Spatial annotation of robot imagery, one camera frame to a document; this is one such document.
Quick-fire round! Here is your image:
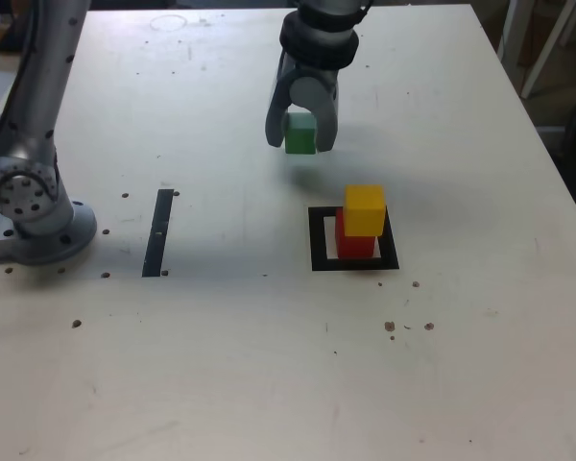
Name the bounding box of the green cube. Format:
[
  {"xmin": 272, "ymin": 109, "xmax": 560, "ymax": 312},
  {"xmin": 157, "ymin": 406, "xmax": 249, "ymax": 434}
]
[{"xmin": 284, "ymin": 112, "xmax": 318, "ymax": 156}]

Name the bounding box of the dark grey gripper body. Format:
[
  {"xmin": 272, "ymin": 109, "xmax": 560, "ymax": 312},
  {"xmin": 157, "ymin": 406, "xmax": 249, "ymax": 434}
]
[{"xmin": 280, "ymin": 52, "xmax": 342, "ymax": 90}]

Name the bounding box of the black tape strip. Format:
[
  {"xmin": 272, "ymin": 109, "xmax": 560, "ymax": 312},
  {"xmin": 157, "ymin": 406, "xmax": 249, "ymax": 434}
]
[{"xmin": 141, "ymin": 188, "xmax": 174, "ymax": 279}]

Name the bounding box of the black tape square outline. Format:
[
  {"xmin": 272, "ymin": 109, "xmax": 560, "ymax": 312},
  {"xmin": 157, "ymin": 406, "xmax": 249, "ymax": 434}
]
[{"xmin": 307, "ymin": 205, "xmax": 400, "ymax": 273}]

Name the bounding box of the yellow cube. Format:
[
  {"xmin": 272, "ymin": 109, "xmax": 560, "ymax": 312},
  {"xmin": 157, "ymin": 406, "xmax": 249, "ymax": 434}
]
[{"xmin": 343, "ymin": 184, "xmax": 388, "ymax": 237}]

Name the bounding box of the white metal shelf frame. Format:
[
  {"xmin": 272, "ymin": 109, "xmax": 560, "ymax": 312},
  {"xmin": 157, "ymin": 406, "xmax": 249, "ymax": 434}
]
[{"xmin": 496, "ymin": 0, "xmax": 576, "ymax": 100}]

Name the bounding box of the red cube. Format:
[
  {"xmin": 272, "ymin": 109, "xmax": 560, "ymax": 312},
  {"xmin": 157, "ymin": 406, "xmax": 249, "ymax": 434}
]
[{"xmin": 334, "ymin": 206, "xmax": 379, "ymax": 259}]

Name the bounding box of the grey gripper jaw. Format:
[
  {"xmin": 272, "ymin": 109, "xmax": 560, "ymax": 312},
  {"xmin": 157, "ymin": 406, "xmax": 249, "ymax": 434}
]
[
  {"xmin": 264, "ymin": 50, "xmax": 294, "ymax": 148},
  {"xmin": 289, "ymin": 77, "xmax": 342, "ymax": 153}
]

